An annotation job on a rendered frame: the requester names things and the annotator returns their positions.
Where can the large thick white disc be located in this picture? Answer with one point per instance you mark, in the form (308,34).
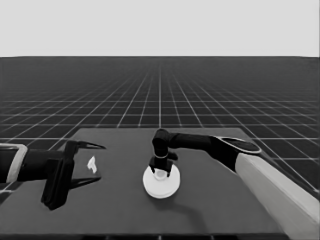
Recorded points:
(160,189)

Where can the small white T-shaped piece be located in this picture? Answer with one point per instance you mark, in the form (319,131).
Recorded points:
(91,165)

